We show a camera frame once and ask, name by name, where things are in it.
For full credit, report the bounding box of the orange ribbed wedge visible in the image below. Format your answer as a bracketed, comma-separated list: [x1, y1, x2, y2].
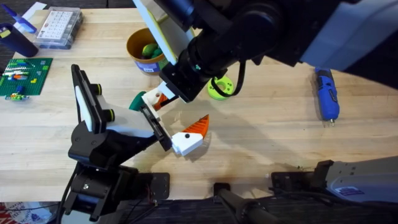
[153, 94, 170, 111]

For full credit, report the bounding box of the blue electric screwdriver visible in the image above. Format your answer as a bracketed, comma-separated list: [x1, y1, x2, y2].
[313, 67, 341, 127]

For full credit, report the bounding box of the green disc with holes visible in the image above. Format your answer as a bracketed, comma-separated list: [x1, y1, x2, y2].
[207, 75, 235, 101]

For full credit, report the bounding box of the right wrist upright plate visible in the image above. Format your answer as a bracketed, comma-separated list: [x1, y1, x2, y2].
[132, 0, 196, 67]

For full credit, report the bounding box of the wrist upright plate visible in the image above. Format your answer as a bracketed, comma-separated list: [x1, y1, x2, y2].
[132, 0, 196, 67]
[70, 63, 108, 135]

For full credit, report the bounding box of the left wrist upright plate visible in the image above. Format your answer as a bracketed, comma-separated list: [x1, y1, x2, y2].
[70, 63, 108, 135]

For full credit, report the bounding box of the brown tub with toys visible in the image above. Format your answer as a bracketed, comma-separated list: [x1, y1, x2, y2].
[126, 27, 171, 76]

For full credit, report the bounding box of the clear plastic parts box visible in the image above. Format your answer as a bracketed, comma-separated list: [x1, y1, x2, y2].
[32, 6, 85, 50]

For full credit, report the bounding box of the green board with blocks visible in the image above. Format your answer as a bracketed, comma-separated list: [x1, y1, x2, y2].
[0, 57, 53, 97]

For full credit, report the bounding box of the small colourful block model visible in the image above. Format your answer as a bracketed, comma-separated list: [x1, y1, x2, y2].
[4, 85, 31, 102]

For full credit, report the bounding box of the dark blue cylinder case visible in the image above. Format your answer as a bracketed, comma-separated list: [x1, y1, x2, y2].
[0, 22, 40, 58]

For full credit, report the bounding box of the plastic bag red white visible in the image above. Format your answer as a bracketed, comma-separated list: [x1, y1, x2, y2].
[0, 201, 60, 224]

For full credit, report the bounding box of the white paper sheet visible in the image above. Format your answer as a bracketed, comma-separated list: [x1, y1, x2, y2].
[21, 1, 48, 23]

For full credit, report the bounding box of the blue hand tool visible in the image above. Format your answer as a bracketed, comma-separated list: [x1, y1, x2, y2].
[0, 2, 38, 34]

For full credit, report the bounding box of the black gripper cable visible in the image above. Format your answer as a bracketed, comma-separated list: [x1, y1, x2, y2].
[213, 60, 247, 98]

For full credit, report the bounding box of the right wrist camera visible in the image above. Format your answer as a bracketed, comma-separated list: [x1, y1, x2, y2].
[154, 0, 203, 24]

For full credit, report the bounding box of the black camera stand pole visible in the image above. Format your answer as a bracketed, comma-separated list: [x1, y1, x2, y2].
[213, 182, 282, 224]

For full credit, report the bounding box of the black arm base cable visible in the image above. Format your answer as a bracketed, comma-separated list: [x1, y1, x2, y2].
[55, 167, 78, 224]

